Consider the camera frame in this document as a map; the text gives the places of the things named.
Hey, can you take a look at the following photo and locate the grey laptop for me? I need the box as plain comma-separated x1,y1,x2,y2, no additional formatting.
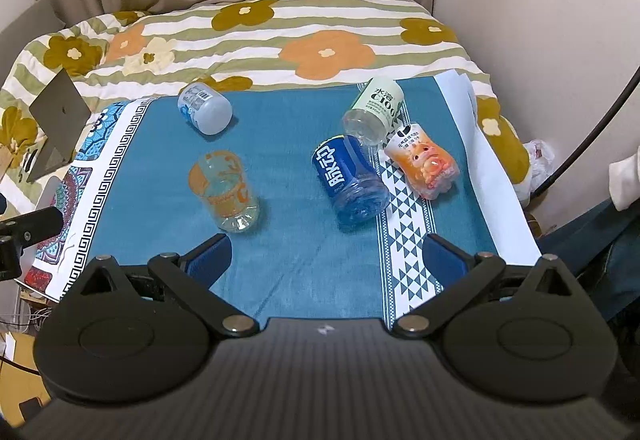
27,68,93,183

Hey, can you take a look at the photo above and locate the floral striped blanket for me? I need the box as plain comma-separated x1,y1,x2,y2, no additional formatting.
0,0,532,221

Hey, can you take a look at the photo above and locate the dark blue label cup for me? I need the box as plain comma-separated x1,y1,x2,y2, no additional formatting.
311,134,391,225

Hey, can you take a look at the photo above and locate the grey board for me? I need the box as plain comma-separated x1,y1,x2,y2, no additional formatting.
0,0,67,68

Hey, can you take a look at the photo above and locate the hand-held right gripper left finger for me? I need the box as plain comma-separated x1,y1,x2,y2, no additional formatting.
75,233,260,339

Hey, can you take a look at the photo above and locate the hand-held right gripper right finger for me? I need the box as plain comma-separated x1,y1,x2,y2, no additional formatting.
391,233,581,339

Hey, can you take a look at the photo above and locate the person's blue jeans leg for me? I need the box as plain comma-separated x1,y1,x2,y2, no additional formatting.
539,199,640,323

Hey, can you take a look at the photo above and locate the clear orange print cup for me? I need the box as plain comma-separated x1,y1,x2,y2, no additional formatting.
188,151,261,233

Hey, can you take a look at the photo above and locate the white blue label cup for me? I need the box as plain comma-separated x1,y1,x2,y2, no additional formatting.
177,82,233,136

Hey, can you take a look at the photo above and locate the orange dragon print cup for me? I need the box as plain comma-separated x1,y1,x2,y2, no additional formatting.
384,122,460,201

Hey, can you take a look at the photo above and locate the black cable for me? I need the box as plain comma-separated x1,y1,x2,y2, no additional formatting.
536,66,640,197

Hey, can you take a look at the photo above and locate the white sheet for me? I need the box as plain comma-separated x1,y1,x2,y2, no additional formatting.
434,68,543,267

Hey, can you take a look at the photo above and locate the green white label bottle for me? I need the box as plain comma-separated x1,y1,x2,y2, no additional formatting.
342,76,405,147

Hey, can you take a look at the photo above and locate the blue patterned tablecloth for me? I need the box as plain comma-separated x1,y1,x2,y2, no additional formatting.
27,76,543,321

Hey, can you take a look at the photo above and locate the person's white sock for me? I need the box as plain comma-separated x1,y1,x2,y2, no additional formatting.
607,155,640,212

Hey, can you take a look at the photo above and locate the white plastic bag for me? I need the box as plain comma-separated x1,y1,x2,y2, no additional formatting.
515,139,556,201

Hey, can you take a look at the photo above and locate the cardboard box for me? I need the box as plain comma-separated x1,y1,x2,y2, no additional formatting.
0,330,51,423

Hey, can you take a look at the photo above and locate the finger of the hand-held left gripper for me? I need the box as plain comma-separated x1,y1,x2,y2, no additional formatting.
0,207,64,281

